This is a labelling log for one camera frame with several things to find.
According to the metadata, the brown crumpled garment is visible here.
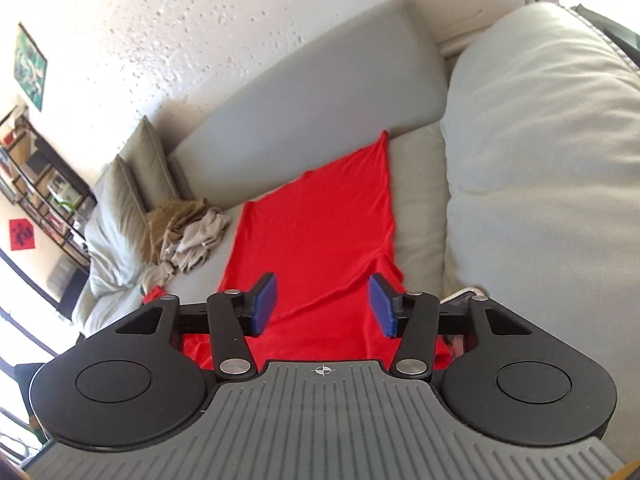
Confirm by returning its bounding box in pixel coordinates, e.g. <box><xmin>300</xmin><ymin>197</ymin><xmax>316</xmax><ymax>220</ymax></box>
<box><xmin>142</xmin><ymin>198</ymin><xmax>209</xmax><ymax>264</ymax></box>

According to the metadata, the sage throw pillow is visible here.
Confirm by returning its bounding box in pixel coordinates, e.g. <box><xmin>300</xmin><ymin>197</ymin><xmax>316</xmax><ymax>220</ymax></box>
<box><xmin>119</xmin><ymin>116</ymin><xmax>180</xmax><ymax>211</ymax></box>
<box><xmin>86</xmin><ymin>156</ymin><xmax>146</xmax><ymax>299</ymax></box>

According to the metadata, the red square wall decoration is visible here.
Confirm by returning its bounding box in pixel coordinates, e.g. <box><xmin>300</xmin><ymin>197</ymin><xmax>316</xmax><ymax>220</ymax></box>
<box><xmin>9</xmin><ymin>218</ymin><xmax>35</xmax><ymax>252</ymax></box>

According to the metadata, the smartphone with beige case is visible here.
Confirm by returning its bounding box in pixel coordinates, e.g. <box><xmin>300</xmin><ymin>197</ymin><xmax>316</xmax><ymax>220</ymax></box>
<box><xmin>438</xmin><ymin>287</ymin><xmax>488</xmax><ymax>360</ymax></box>

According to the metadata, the rear sage throw pillow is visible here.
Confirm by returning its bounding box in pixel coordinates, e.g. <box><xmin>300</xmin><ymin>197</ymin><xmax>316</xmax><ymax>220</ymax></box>
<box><xmin>119</xmin><ymin>116</ymin><xmax>180</xmax><ymax>211</ymax></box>

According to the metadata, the green framed wall picture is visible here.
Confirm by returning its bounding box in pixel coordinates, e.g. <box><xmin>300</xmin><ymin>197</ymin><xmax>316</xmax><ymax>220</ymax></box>
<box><xmin>13</xmin><ymin>23</ymin><xmax>48</xmax><ymax>112</ymax></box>

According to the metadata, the dark wooden bookshelf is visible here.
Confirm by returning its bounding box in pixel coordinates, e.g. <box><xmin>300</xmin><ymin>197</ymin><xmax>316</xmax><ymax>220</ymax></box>
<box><xmin>0</xmin><ymin>104</ymin><xmax>99</xmax><ymax>319</ymax></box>

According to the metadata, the beige crumpled garment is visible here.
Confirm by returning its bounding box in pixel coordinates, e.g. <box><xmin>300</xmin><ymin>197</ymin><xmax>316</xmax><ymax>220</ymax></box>
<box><xmin>140</xmin><ymin>206</ymin><xmax>232</xmax><ymax>295</ymax></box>

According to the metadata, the red long-sleeve shirt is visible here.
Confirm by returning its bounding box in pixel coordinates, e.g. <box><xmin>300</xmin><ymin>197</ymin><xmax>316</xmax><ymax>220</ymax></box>
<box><xmin>142</xmin><ymin>129</ymin><xmax>457</xmax><ymax>372</ymax></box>

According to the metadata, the front sage throw pillow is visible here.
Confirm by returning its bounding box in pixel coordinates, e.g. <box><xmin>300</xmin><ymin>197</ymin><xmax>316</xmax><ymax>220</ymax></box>
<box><xmin>86</xmin><ymin>156</ymin><xmax>146</xmax><ymax>299</ymax></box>

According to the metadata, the grey-green sofa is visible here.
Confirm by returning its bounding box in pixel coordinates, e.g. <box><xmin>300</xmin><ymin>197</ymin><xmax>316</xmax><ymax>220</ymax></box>
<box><xmin>122</xmin><ymin>0</ymin><xmax>639</xmax><ymax>458</ymax></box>

